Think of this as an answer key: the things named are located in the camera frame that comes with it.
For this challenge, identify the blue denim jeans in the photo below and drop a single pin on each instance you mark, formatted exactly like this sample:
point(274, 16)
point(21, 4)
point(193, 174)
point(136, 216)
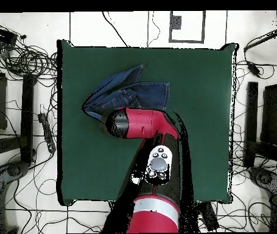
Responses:
point(148, 95)

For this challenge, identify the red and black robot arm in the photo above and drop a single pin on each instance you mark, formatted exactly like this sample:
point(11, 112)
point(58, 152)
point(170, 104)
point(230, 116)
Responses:
point(140, 121)

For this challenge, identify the dark green table cloth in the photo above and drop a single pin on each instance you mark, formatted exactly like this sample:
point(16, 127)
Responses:
point(201, 121)

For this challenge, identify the black power strip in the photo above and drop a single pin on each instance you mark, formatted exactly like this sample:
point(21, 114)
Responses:
point(47, 134)

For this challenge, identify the black stand bar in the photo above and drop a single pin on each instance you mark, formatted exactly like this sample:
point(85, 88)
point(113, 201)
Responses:
point(251, 121)
point(28, 117)

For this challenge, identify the dark grey square plate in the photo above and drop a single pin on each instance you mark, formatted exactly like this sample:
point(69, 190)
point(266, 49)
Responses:
point(175, 22)

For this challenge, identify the black power adapter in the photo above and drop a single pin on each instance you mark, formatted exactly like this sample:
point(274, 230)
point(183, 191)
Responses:
point(253, 68)

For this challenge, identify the black electronics box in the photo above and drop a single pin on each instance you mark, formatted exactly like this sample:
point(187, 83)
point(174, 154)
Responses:
point(0, 34)

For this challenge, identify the grey square floor frame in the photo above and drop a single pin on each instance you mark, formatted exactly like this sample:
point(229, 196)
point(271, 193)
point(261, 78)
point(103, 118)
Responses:
point(203, 26)

